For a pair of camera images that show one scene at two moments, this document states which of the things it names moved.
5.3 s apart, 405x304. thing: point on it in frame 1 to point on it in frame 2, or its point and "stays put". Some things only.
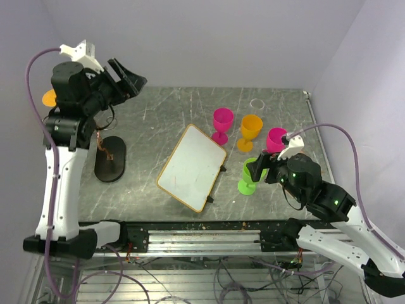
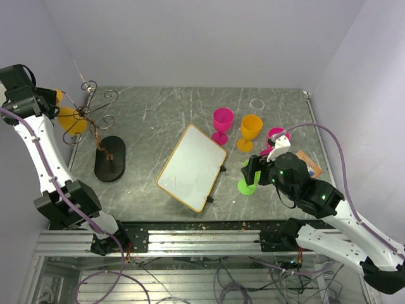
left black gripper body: (107, 90) to (50, 95)
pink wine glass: (223, 119) stays put
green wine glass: (247, 186) stays put
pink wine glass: (274, 140) stays put
